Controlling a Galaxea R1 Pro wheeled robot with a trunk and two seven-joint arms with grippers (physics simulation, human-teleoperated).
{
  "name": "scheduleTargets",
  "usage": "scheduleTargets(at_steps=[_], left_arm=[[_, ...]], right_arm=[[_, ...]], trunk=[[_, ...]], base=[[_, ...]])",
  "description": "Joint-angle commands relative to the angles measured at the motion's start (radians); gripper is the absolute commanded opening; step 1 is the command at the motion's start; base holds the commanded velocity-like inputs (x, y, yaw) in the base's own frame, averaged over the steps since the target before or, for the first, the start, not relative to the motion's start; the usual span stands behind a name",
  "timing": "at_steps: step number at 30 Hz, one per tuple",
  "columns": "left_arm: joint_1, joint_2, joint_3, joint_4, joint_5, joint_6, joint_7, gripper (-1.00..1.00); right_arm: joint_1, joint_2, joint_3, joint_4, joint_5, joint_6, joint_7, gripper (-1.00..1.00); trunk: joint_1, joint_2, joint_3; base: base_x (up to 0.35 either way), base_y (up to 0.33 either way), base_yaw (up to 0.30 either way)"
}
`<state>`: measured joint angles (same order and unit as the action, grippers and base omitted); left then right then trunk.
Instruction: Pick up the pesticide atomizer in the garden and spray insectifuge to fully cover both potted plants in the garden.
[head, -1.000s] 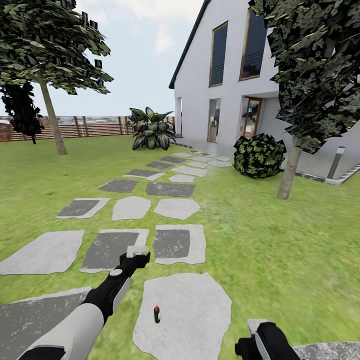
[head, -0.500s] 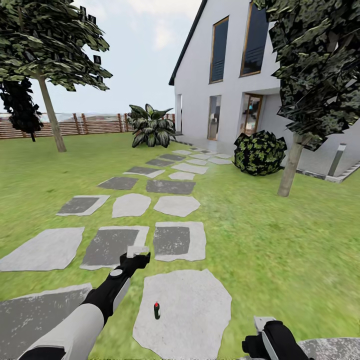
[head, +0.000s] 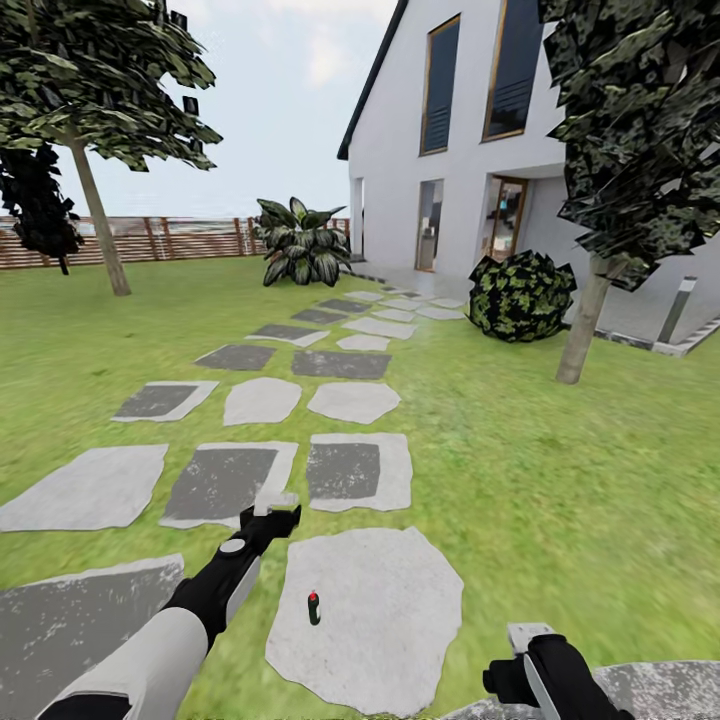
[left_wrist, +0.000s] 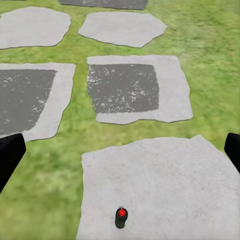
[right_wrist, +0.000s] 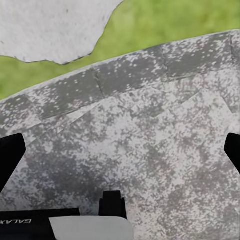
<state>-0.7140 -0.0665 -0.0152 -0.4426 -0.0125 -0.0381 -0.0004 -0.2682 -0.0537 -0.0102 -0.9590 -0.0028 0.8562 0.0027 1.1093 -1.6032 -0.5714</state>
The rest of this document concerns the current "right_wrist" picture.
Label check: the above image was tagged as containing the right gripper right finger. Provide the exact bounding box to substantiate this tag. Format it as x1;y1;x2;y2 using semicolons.
224;132;240;172

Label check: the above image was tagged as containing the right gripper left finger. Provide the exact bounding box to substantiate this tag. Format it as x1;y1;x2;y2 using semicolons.
0;133;26;193

